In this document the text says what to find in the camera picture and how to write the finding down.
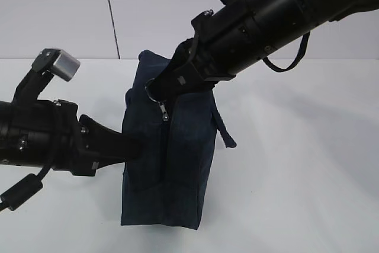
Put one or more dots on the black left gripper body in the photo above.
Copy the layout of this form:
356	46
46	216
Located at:
44	133

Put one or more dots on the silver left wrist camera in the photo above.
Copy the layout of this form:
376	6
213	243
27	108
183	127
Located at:
56	61

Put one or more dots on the dark navy fabric bag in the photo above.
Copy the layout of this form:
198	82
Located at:
166	185

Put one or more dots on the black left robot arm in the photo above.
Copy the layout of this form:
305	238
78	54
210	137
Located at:
50	134

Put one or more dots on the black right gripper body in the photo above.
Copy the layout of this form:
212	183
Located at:
223	45

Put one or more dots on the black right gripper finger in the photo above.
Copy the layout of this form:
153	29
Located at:
177	78

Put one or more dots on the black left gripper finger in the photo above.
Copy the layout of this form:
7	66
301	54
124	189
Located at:
104	147

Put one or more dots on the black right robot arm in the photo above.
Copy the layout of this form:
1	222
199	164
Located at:
283	21

